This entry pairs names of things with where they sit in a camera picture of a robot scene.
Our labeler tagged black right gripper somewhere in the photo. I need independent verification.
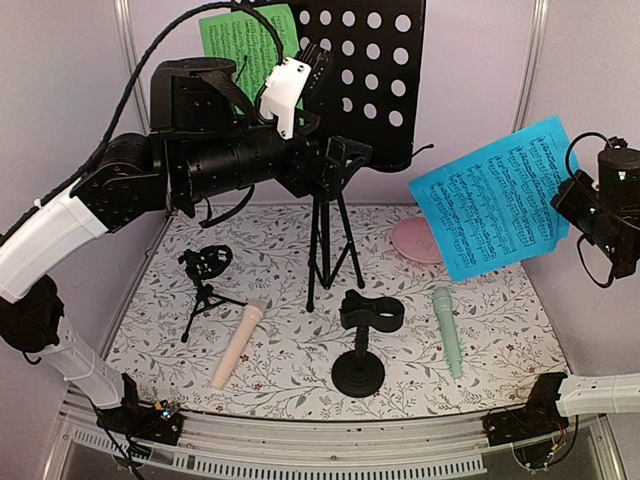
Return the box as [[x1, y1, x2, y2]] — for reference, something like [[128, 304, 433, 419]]
[[548, 166, 626, 265]]

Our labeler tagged pink plastic plate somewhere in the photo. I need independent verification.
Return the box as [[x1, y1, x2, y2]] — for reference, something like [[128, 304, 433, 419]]
[[391, 217, 443, 264]]

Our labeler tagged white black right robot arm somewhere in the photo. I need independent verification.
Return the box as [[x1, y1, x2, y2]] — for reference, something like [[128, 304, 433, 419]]
[[551, 131, 639, 417]]

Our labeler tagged black music stand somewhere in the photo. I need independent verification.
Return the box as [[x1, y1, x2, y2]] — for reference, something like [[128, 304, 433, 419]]
[[234, 0, 436, 313]]

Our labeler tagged black tripod microphone stand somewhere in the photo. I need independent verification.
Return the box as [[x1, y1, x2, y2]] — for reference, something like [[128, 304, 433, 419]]
[[178, 245, 246, 343]]

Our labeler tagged black round-base microphone stand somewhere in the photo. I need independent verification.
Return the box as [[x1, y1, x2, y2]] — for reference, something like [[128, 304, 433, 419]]
[[331, 289, 405, 398]]

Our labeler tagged blue sheet music page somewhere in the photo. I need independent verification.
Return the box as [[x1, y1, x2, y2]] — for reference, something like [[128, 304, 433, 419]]
[[408, 116, 578, 282]]

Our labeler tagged mint green toy microphone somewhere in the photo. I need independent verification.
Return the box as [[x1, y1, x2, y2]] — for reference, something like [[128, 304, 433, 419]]
[[432, 287, 463, 380]]

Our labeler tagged green sheet music page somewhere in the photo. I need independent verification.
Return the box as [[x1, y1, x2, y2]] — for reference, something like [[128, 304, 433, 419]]
[[199, 4, 300, 102]]

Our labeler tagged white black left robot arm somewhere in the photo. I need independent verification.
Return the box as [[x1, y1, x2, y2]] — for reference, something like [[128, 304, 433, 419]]
[[1, 44, 373, 434]]

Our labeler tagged aluminium front rail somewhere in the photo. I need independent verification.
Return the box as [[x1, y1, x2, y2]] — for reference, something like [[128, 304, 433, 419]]
[[43, 388, 628, 479]]

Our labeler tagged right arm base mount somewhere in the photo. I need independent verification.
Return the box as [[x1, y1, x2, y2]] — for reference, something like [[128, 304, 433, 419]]
[[482, 372, 570, 471]]

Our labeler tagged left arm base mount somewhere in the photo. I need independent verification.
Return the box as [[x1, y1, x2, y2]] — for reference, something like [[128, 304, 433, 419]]
[[96, 374, 184, 446]]

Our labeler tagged beige toy microphone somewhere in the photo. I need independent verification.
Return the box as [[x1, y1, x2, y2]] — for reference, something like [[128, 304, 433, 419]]
[[212, 298, 268, 390]]

